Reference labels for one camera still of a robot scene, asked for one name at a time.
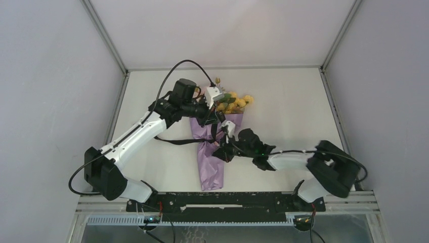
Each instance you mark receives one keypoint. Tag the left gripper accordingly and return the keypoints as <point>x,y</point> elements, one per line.
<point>210,116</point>

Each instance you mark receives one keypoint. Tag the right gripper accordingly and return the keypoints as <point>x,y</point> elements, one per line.
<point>223,152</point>

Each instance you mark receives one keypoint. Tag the pink purple wrapping paper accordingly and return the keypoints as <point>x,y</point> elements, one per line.
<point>210,168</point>

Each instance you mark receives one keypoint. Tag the yellow fake flower stem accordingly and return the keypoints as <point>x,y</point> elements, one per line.
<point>248,99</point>
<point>232,104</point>

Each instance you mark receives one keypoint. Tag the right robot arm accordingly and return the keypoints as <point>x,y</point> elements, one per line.
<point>333,171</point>

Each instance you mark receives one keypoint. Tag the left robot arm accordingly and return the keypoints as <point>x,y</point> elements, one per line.
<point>103,167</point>

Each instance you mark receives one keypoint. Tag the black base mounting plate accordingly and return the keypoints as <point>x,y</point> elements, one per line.
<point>226,206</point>

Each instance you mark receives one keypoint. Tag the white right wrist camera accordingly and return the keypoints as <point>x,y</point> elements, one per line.
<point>228,127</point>

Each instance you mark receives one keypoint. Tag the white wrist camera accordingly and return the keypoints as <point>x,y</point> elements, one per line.
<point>213,95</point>
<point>228,127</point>

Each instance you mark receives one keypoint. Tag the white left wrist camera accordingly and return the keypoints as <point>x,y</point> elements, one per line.
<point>213,95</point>

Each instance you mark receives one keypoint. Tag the white cable duct rail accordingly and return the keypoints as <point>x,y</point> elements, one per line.
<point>129,220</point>

